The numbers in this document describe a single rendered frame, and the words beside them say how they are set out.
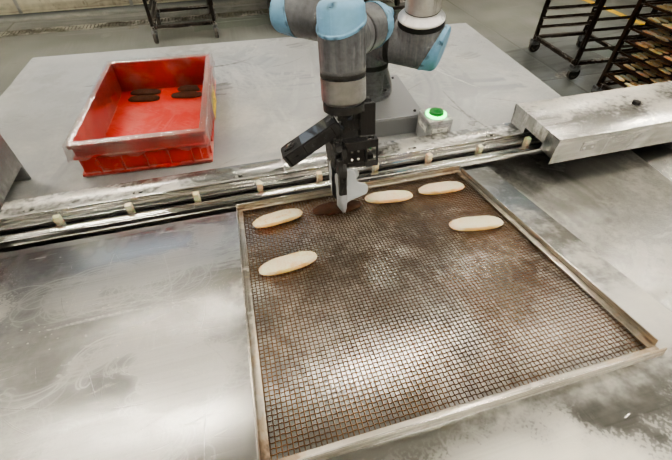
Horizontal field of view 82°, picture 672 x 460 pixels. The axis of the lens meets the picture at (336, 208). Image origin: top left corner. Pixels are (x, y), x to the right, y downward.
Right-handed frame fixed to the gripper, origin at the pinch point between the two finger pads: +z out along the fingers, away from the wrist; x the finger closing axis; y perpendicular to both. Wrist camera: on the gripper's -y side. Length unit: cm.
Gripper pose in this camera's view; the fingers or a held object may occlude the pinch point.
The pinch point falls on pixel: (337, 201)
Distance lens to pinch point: 76.8
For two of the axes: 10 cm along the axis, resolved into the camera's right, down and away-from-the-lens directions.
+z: 0.5, 8.2, 5.7
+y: 9.7, -1.8, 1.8
